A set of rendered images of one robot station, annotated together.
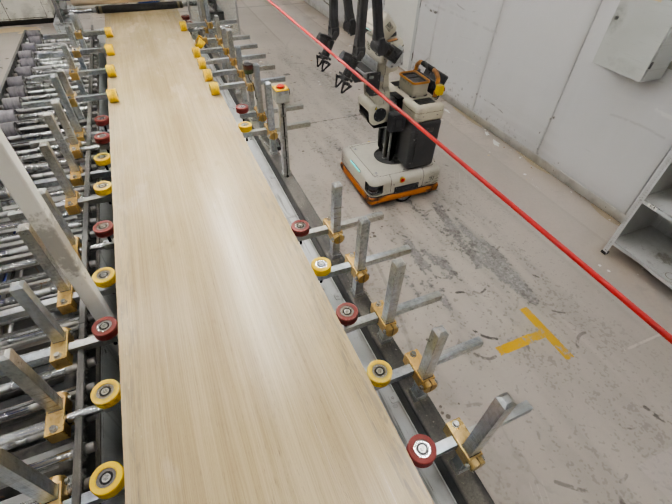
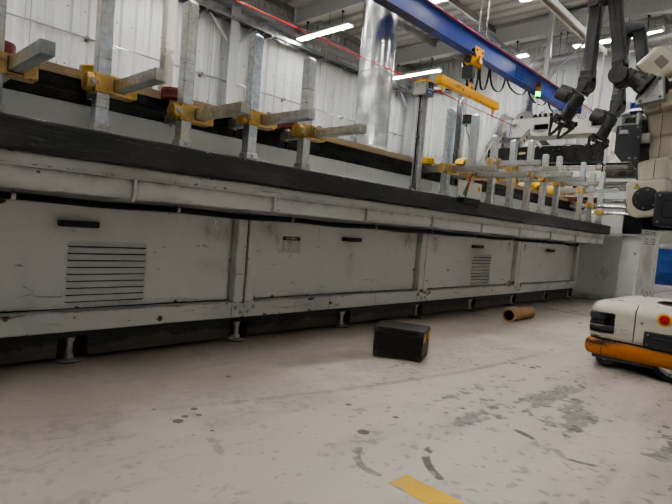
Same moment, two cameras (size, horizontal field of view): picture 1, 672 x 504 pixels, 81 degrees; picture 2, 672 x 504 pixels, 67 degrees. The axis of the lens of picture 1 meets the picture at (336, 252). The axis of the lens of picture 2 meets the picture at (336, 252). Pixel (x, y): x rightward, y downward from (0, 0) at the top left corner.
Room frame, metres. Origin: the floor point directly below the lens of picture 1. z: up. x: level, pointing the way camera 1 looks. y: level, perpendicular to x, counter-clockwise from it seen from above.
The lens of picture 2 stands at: (0.76, -1.86, 0.50)
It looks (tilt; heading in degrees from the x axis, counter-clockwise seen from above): 3 degrees down; 68
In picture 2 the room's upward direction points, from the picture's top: 5 degrees clockwise
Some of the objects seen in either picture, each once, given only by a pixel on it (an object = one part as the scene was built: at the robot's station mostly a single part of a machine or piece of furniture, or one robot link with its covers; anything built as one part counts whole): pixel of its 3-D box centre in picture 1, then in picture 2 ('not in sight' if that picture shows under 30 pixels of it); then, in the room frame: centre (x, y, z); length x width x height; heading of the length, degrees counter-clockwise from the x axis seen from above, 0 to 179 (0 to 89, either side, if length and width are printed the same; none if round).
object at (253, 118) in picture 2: (356, 267); (256, 119); (1.13, -0.09, 0.84); 0.14 x 0.06 x 0.05; 25
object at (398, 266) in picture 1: (390, 307); (186, 81); (0.88, -0.20, 0.90); 0.04 x 0.04 x 0.48; 25
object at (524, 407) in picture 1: (472, 433); (18, 64); (0.48, -0.44, 0.82); 0.43 x 0.03 x 0.04; 115
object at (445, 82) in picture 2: not in sight; (470, 93); (5.32, 4.72, 2.65); 1.71 x 0.09 x 0.32; 25
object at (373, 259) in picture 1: (364, 262); (268, 120); (1.16, -0.12, 0.84); 0.43 x 0.03 x 0.04; 115
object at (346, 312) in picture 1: (346, 319); (172, 105); (0.85, -0.05, 0.85); 0.08 x 0.08 x 0.11
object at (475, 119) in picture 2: (259, 102); (471, 158); (2.47, 0.53, 0.93); 0.04 x 0.04 x 0.48; 25
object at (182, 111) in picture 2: (384, 318); (190, 114); (0.90, -0.19, 0.81); 0.14 x 0.06 x 0.05; 25
